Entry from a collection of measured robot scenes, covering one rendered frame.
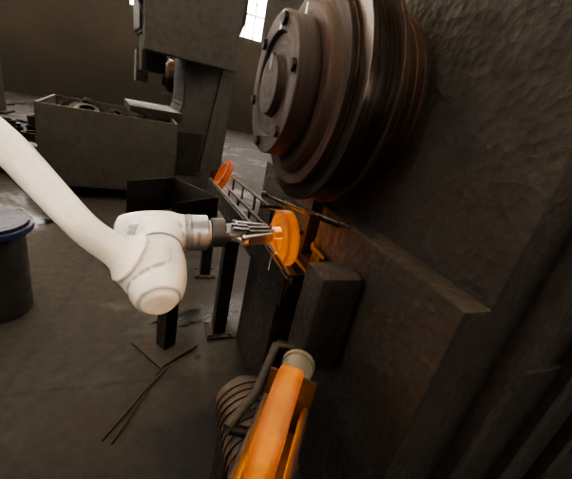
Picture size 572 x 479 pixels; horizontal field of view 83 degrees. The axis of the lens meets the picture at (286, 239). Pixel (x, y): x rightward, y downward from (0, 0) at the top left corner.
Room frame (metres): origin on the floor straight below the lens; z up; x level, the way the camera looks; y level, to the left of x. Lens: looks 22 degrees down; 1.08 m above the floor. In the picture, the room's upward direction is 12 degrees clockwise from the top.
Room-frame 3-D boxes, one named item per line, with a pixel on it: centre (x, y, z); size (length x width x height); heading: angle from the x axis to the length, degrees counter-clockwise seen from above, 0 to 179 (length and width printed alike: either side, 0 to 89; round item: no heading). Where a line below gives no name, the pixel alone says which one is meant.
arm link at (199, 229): (0.74, 0.22, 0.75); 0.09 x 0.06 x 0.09; 25
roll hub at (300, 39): (0.77, 0.08, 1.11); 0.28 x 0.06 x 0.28; 25
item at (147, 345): (1.14, 0.45, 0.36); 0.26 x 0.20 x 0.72; 60
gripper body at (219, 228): (0.77, 0.15, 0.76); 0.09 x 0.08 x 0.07; 115
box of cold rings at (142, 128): (3.02, 1.77, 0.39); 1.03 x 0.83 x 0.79; 119
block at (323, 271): (0.60, -0.12, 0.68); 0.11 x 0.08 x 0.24; 115
